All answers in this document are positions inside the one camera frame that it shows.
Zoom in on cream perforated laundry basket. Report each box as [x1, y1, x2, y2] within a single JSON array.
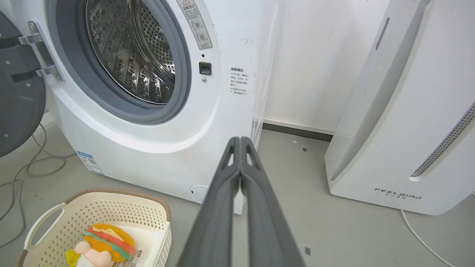
[[17, 188, 173, 267]]

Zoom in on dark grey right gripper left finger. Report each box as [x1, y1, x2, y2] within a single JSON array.
[[177, 136, 242, 267]]

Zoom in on white power cable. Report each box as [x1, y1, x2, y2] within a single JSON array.
[[400, 210, 456, 267]]

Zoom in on orange plush toy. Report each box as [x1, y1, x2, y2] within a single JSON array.
[[66, 223, 136, 267]]

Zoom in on white front-load washing machine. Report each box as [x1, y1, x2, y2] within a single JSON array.
[[11, 0, 279, 215]]

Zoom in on dark washing machine door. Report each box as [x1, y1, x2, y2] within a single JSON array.
[[0, 11, 47, 158]]

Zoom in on white air purifier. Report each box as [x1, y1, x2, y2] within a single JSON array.
[[325, 0, 475, 216]]

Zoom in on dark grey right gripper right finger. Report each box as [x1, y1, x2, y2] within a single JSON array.
[[240, 136, 305, 267]]

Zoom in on paper card in basket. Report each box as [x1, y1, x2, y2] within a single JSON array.
[[111, 249, 144, 267]]

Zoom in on grey floor cable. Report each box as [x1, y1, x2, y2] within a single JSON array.
[[0, 123, 76, 249]]

